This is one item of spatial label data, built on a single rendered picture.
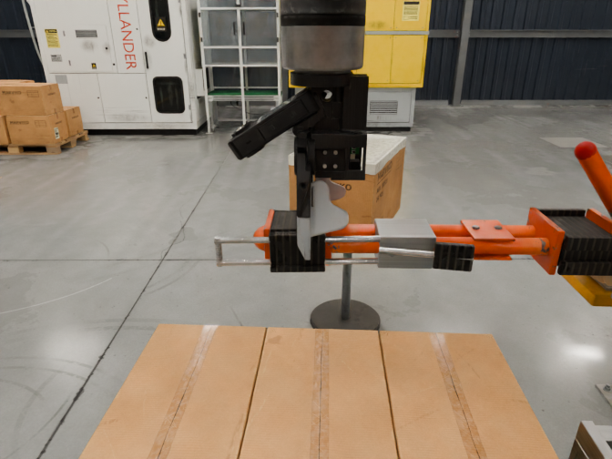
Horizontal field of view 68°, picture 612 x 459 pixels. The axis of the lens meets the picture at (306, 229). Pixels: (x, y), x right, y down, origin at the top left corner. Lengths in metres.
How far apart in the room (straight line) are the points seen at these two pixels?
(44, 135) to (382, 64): 5.11
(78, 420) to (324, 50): 2.04
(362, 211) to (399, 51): 6.02
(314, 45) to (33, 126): 6.82
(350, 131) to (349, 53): 0.08
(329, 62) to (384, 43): 7.33
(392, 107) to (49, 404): 6.76
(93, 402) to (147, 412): 0.95
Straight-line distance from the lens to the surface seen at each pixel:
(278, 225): 0.56
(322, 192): 0.52
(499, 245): 0.60
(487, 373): 1.58
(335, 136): 0.51
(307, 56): 0.49
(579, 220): 0.69
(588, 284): 0.82
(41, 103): 7.11
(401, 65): 7.88
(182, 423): 1.37
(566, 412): 2.41
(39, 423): 2.37
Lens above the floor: 1.51
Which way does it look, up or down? 23 degrees down
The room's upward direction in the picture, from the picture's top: straight up
